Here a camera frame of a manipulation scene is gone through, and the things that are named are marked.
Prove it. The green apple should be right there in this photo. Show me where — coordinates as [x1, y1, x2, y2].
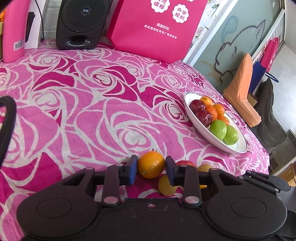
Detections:
[209, 120, 227, 141]
[223, 125, 239, 146]

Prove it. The yellow orange fruit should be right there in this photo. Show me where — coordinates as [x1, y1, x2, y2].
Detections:
[137, 151, 166, 179]

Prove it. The wrinkled dark orange tangerine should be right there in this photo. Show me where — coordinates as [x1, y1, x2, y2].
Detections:
[206, 104, 218, 121]

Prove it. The red-yellow plum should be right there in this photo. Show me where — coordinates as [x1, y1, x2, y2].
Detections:
[176, 160, 197, 168]

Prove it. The white round plate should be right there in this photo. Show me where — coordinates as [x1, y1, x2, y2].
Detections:
[183, 92, 247, 154]

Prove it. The dark grey covered chair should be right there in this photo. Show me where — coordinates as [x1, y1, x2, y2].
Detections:
[255, 78, 287, 150]

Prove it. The small orange tangerine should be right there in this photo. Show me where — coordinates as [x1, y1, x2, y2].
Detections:
[217, 115, 230, 125]

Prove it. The orange tangerine back right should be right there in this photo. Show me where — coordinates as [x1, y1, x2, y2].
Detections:
[213, 103, 225, 116]

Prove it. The pink rose tablecloth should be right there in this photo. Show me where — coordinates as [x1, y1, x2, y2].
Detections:
[1, 41, 269, 240]

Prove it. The orange covered chair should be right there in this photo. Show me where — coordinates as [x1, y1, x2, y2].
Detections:
[223, 53, 261, 128]

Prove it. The yellow-orange round orange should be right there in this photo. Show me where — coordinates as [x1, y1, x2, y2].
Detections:
[200, 96, 214, 106]

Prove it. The blue shopping bag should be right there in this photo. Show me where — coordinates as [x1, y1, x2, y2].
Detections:
[248, 61, 279, 94]

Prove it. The pink hanging bag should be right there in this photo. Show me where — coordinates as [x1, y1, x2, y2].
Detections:
[260, 37, 280, 72]

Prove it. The black speaker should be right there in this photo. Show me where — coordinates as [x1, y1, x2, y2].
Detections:
[56, 0, 112, 50]

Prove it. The magenta tote bag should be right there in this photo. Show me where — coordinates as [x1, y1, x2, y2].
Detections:
[106, 0, 207, 64]

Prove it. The pink thermos bottle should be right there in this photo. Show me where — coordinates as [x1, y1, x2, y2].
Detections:
[3, 0, 31, 63]

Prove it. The black cable loop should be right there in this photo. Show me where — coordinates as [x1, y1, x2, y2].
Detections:
[0, 95, 17, 166]

